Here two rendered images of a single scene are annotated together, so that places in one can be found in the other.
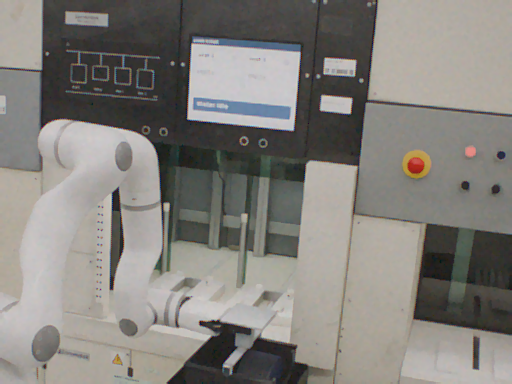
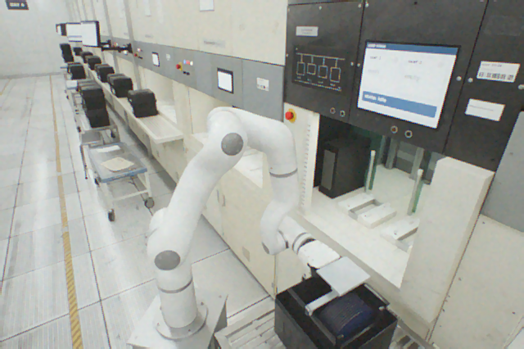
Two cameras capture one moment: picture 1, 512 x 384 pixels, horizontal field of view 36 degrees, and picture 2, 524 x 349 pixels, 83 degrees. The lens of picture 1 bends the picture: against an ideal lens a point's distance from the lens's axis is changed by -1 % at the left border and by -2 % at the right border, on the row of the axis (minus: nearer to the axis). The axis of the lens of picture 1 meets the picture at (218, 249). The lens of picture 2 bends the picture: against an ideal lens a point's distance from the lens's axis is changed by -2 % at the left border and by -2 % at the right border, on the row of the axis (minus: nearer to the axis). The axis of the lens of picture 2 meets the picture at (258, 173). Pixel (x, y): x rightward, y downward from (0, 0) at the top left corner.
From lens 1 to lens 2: 1.08 m
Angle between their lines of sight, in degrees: 39
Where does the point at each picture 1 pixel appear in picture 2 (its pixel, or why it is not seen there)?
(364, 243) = (485, 241)
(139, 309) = (268, 241)
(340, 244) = (456, 237)
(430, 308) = not seen: outside the picture
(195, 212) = (407, 154)
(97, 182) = (212, 160)
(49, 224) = (185, 183)
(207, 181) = not seen: hidden behind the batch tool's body
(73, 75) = (298, 70)
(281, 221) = not seen: hidden behind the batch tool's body
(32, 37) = (281, 44)
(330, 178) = (458, 179)
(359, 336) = (463, 310)
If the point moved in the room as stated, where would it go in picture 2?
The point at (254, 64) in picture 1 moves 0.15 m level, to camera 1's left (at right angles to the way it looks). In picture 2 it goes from (411, 66) to (361, 61)
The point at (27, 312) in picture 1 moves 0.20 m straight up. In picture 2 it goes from (155, 238) to (144, 175)
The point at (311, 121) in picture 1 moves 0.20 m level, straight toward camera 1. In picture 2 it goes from (454, 122) to (426, 140)
